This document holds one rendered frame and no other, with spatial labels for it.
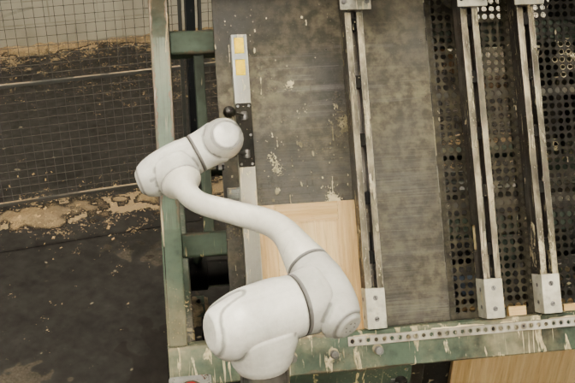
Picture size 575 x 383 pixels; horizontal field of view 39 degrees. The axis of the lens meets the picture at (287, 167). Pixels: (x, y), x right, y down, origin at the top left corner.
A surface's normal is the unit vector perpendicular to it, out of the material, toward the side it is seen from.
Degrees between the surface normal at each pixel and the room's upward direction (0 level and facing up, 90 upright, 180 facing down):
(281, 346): 82
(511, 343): 55
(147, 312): 0
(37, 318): 0
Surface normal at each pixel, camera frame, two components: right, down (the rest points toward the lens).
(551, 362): 0.15, 0.50
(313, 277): 0.17, -0.86
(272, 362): 0.43, 0.32
